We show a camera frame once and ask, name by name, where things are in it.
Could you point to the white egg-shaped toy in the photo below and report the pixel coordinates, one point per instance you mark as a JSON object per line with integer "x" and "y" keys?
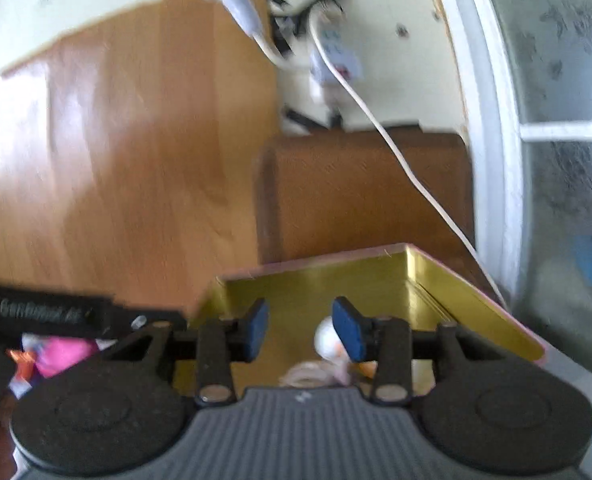
{"x": 328, "y": 342}

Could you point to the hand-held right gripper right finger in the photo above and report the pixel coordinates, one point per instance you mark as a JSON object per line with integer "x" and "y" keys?
{"x": 350, "y": 332}

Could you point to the light wooden board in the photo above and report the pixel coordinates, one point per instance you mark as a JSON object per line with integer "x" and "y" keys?
{"x": 125, "y": 150}

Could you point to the golden metal tin box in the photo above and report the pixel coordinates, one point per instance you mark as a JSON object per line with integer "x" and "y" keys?
{"x": 326, "y": 285}

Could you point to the white power strip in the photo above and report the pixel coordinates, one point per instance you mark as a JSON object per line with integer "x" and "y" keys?
{"x": 333, "y": 60}

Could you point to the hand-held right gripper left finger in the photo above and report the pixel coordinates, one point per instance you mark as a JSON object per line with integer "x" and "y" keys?
{"x": 255, "y": 332}

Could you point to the orange packet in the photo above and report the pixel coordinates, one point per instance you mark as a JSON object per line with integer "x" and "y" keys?
{"x": 21, "y": 360}

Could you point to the white framed window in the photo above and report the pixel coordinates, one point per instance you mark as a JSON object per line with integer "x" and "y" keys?
{"x": 501, "y": 160}

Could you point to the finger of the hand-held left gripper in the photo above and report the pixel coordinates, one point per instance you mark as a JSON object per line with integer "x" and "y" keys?
{"x": 148, "y": 316}

